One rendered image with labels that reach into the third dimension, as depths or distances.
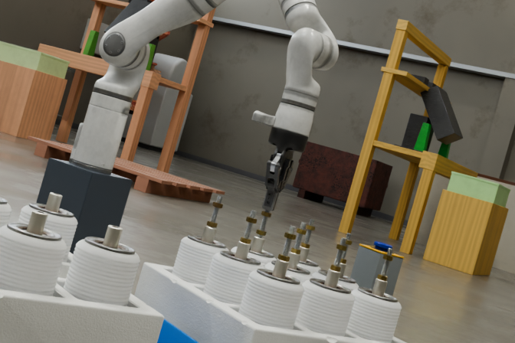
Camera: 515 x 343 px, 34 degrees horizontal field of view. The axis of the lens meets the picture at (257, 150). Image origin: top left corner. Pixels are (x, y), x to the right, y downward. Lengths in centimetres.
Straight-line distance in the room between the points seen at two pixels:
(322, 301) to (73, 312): 47
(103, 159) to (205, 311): 60
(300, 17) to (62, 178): 64
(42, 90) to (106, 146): 553
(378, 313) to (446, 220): 509
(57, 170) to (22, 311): 83
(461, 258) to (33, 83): 374
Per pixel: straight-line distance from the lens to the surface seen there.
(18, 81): 747
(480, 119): 1228
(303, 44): 165
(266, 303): 140
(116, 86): 193
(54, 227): 144
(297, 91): 166
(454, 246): 661
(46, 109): 753
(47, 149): 590
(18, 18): 1206
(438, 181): 872
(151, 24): 191
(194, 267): 159
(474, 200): 659
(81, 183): 190
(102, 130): 193
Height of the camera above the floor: 45
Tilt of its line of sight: level
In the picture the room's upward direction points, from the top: 16 degrees clockwise
